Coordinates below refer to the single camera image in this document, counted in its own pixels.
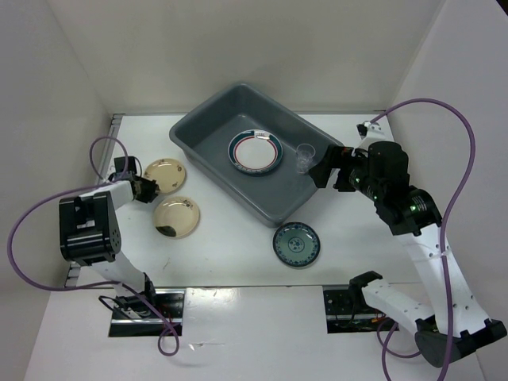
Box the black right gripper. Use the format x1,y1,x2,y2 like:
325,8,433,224
308,142,383,200

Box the beige plate small flowers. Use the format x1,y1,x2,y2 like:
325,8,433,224
143,158,187,194

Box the clear faceted drinking glass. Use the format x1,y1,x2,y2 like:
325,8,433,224
295,144,316,175

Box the beige plate dark leaf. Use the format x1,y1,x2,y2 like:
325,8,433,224
152,196,200,239

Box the white plate green red rim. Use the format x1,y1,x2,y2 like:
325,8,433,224
228,129,283,175

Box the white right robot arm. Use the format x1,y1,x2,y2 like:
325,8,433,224
310,141,507,368

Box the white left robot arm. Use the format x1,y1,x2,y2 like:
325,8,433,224
59,175,160,318

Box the grey plastic bin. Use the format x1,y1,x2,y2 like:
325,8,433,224
169,83,340,227

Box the teal blue floral bowl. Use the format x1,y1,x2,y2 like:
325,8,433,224
272,222,321,268

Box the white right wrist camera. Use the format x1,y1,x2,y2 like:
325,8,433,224
356,121,383,140

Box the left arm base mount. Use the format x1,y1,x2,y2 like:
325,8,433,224
98,288,185,337

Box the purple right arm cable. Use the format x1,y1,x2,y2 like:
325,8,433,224
371,98,476,381

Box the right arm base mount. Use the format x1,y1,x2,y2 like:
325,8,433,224
322,286,387,334

